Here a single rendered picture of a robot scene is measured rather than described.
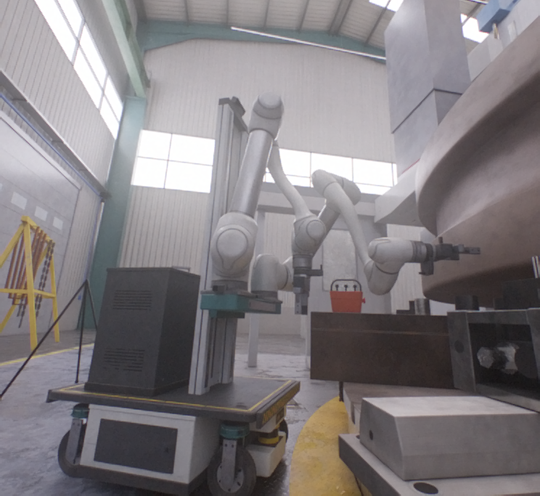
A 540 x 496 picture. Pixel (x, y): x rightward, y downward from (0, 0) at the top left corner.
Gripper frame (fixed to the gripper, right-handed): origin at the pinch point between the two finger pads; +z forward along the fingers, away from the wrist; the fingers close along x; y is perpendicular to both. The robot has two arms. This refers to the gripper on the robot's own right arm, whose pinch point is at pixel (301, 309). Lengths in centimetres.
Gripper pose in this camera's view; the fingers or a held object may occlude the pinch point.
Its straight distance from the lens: 138.6
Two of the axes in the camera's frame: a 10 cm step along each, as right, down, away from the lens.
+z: -0.3, 9.6, -2.7
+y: -9.7, 0.4, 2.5
